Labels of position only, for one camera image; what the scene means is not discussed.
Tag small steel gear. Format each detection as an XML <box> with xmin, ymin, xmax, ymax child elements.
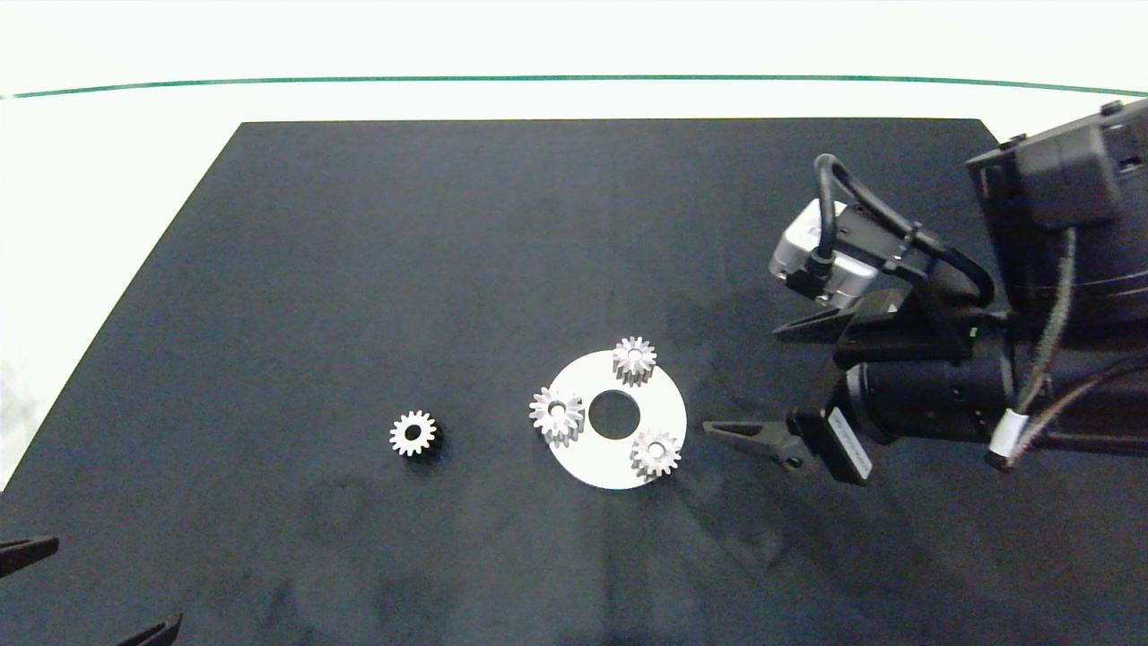
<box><xmin>630</xmin><ymin>430</ymin><xmax>683</xmax><ymax>484</ymax></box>
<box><xmin>388</xmin><ymin>410</ymin><xmax>439</xmax><ymax>458</ymax></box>
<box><xmin>613</xmin><ymin>336</ymin><xmax>657</xmax><ymax>388</ymax></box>

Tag large steel gear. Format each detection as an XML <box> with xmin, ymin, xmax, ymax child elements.
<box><xmin>528</xmin><ymin>387</ymin><xmax>587</xmax><ymax>449</ymax></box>

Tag round white plate with pins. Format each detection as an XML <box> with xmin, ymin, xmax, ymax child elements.
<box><xmin>544</xmin><ymin>350</ymin><xmax>688</xmax><ymax>491</ymax></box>

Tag dark rectangular mat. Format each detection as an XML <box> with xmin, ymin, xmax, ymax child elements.
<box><xmin>0</xmin><ymin>118</ymin><xmax>1148</xmax><ymax>646</ymax></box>

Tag silver boxy wrist camera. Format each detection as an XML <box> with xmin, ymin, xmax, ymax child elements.
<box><xmin>769</xmin><ymin>198</ymin><xmax>885</xmax><ymax>307</ymax></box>

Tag black camera cable loop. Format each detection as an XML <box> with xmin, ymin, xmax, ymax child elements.
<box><xmin>811</xmin><ymin>153</ymin><xmax>996</xmax><ymax>308</ymax></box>

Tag braided cable with white tag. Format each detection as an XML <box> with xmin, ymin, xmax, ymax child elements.
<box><xmin>985</xmin><ymin>226</ymin><xmax>1079</xmax><ymax>473</ymax></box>

